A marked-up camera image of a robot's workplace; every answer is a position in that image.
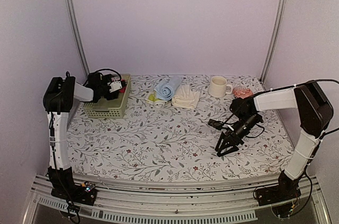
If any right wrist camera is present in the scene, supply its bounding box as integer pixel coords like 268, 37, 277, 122
208, 119, 225, 130

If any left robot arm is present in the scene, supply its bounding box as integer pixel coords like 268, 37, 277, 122
43, 69, 127, 200

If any cream ceramic mug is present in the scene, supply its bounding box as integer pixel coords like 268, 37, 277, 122
208, 76, 233, 98

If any blue rolled towel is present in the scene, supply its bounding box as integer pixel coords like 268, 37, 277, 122
154, 76, 182, 101

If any cream rolled towel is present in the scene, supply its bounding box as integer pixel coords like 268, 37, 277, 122
172, 85, 201, 109

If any left aluminium post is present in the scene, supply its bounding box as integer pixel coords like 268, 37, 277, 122
65, 0, 90, 78

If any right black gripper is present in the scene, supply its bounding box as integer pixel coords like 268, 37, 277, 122
216, 113, 260, 157

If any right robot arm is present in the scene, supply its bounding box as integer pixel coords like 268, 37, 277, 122
208, 79, 334, 201

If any aluminium post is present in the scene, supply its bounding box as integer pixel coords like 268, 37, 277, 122
65, 0, 90, 78
260, 0, 287, 85

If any red patterned bowl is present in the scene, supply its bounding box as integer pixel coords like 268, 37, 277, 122
233, 86, 253, 99

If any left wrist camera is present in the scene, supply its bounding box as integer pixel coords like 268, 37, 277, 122
108, 76, 127, 93

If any right aluminium post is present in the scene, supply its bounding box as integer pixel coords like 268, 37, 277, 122
260, 0, 287, 85

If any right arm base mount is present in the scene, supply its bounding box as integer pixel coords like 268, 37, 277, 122
253, 182, 301, 219

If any green plastic basket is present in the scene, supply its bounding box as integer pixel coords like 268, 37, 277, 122
83, 70, 131, 119

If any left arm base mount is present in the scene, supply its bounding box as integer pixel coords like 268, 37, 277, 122
51, 182, 97, 206

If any green white towel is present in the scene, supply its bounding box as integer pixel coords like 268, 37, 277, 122
145, 87, 171, 109

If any pink towel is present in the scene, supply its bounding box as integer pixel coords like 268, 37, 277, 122
119, 87, 126, 93

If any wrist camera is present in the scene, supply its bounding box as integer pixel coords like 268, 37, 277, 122
208, 119, 225, 130
108, 76, 127, 93

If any left black cable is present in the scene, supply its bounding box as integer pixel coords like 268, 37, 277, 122
47, 68, 122, 222

